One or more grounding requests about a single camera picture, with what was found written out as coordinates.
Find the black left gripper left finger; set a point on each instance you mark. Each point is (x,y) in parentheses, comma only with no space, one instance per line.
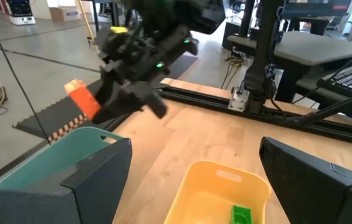
(70,196)

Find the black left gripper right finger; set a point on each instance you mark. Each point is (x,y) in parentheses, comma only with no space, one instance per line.
(319,193)

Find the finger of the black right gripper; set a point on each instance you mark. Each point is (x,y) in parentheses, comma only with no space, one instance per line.
(110,87)
(120,107)

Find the orange toy building block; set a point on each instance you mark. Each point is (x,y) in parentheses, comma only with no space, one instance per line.
(84,99)

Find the green toy building block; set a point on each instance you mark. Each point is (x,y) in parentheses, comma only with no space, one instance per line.
(241,216)

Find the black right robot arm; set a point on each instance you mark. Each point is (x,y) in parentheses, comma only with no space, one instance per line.
(194,15)

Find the yellow tape tag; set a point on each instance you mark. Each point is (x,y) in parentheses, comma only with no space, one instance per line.
(118,30)

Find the teal plastic bin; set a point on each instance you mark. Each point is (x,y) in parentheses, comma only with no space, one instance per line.
(54,155)

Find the yellow pole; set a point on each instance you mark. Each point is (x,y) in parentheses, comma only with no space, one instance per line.
(87,28)

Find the black floor mat checkered edge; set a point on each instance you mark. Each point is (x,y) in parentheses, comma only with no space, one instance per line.
(54,115)

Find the cardboard box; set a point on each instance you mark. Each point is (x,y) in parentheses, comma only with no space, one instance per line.
(65,14)

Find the black computer tower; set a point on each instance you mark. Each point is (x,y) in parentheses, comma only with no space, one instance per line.
(231,34)

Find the white and black floor machine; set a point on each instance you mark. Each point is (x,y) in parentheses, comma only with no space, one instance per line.
(20,12)

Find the yellow plastic bin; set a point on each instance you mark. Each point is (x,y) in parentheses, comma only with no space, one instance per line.
(201,193)

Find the black computer keyboard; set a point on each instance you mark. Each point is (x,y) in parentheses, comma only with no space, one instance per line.
(350,79)

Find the grey topped desk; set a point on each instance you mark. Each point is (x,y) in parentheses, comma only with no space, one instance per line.
(303,46)

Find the black computer monitor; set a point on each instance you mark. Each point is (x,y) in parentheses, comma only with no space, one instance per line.
(316,7)

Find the black diagonal frame brace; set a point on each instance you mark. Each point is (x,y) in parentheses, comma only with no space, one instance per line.
(334,107)

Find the silver metal bracket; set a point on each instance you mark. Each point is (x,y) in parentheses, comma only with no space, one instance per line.
(238,100)

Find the black aluminium frame post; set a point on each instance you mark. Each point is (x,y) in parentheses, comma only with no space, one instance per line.
(263,46)

